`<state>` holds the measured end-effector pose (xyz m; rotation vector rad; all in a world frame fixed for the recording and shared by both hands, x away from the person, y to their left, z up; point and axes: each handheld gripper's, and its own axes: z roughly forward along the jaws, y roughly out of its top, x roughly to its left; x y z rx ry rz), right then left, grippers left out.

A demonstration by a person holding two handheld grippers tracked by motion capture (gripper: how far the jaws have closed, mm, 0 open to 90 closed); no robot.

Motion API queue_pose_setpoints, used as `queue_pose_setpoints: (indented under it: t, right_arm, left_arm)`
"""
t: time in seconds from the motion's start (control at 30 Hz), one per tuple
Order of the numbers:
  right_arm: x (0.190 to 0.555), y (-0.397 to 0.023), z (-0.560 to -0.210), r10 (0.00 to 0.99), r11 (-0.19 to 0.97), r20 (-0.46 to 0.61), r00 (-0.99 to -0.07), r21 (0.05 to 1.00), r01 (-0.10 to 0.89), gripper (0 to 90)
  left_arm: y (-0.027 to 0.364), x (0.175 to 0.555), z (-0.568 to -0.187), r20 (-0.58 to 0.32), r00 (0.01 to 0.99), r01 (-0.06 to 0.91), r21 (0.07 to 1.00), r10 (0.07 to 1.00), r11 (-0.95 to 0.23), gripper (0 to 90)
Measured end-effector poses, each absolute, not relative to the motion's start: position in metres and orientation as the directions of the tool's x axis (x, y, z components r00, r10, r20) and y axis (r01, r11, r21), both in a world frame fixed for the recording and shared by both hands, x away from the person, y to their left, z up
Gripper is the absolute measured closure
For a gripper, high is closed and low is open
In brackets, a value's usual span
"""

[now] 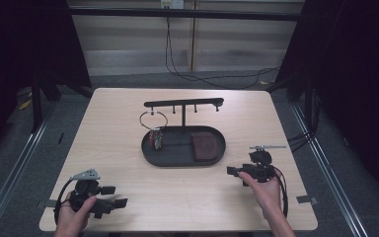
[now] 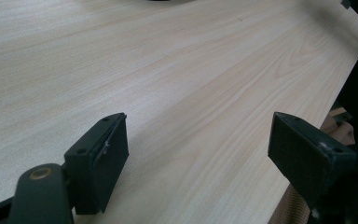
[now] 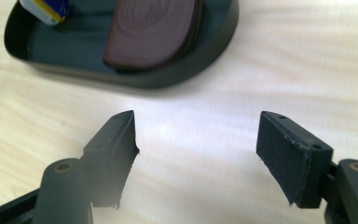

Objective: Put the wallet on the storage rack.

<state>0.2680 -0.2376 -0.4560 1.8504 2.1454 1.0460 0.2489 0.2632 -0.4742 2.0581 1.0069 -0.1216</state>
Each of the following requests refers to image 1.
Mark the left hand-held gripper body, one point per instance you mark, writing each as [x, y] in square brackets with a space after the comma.
[87, 197]

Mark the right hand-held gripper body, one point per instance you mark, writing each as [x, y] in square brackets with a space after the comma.
[260, 166]

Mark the brown zip pouch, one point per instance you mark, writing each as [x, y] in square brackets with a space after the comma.
[205, 146]

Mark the black hook stand with tray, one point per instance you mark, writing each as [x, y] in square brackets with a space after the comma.
[184, 151]

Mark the person's left hand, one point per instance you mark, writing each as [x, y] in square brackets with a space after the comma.
[74, 219]

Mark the person's right hand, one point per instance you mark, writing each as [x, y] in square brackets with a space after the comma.
[266, 194]

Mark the grey tape strip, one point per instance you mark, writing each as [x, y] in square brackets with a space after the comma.
[47, 204]
[307, 199]

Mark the yellow tape piece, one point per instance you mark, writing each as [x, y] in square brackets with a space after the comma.
[25, 104]

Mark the dark curtain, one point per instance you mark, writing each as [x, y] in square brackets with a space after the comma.
[358, 82]
[19, 49]

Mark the aluminium floor rail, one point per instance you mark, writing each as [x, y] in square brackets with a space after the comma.
[329, 171]
[16, 171]

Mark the black metal stand post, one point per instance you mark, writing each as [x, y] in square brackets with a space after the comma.
[36, 105]

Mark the black horizontal frame bar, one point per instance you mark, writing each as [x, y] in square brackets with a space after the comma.
[184, 14]

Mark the white wall socket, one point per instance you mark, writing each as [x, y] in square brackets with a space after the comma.
[172, 4]

